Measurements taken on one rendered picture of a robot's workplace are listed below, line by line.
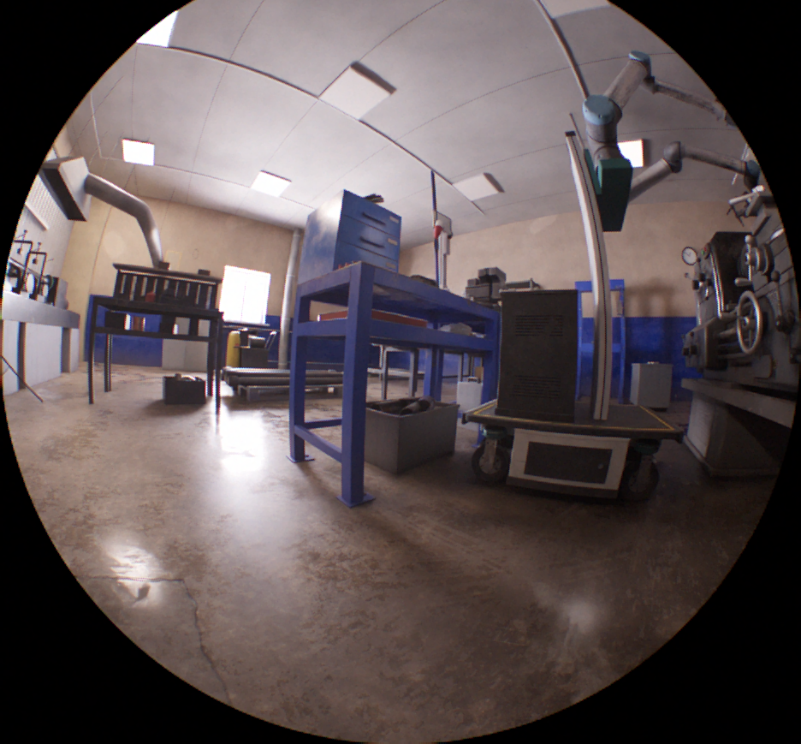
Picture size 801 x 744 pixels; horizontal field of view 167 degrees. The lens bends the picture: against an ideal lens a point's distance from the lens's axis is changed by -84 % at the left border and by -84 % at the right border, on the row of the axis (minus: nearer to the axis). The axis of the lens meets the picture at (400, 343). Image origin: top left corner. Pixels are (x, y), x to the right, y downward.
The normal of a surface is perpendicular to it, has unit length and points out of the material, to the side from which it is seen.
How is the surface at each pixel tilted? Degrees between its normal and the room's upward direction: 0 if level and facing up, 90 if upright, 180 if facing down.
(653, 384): 90
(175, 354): 90
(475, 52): 180
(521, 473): 90
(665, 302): 90
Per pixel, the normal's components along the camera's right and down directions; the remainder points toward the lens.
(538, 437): -0.59, -0.07
